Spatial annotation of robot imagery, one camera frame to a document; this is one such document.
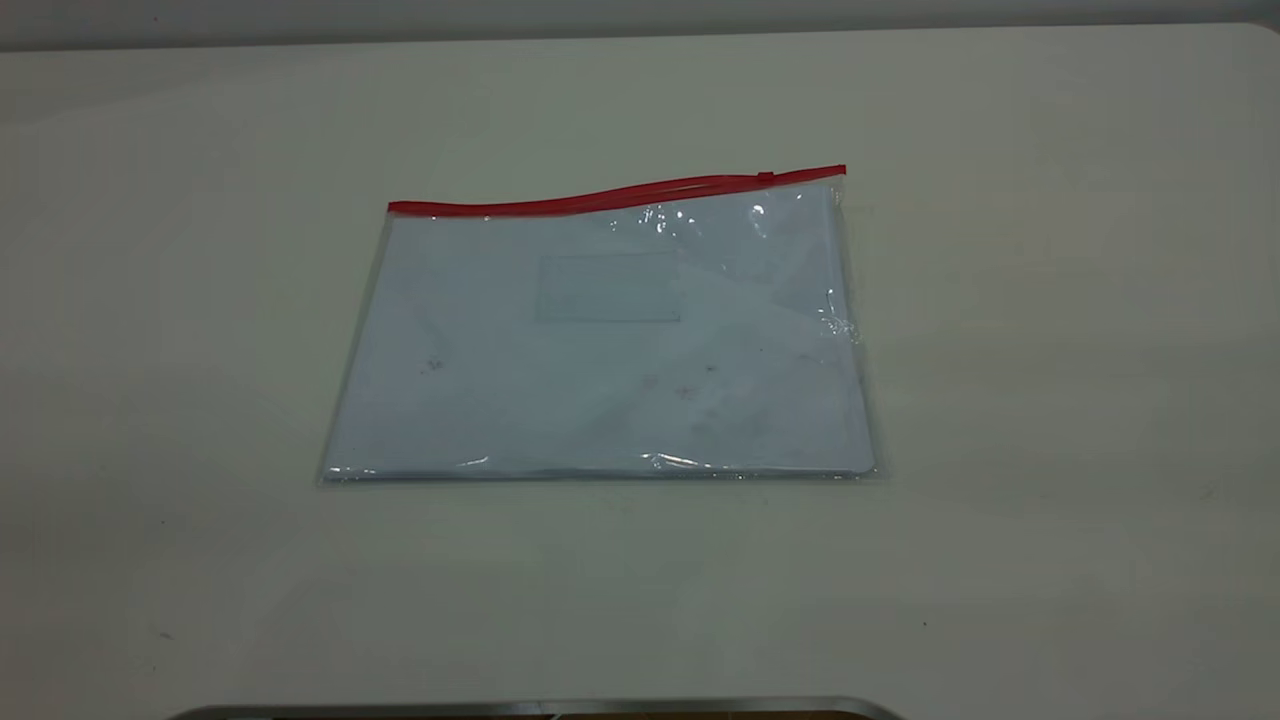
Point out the clear zip bag red zipper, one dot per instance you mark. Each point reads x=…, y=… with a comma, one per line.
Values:
x=520, y=400

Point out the silver metal frame edge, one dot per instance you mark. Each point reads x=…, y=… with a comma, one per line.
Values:
x=540, y=709

